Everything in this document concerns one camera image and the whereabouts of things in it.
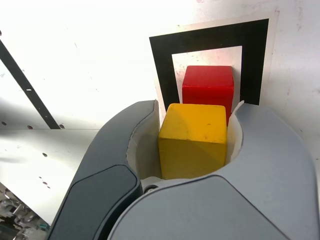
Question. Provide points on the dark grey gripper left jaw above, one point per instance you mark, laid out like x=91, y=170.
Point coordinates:
x=100, y=187

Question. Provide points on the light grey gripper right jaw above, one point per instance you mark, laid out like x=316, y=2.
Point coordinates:
x=225, y=212

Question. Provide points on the yellow cube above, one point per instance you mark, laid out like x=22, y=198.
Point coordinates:
x=192, y=140

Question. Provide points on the red cube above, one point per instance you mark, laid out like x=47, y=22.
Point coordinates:
x=207, y=82

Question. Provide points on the black tape square outline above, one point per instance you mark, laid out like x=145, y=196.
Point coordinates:
x=160, y=62

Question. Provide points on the black tape strip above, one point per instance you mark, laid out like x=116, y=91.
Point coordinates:
x=26, y=83

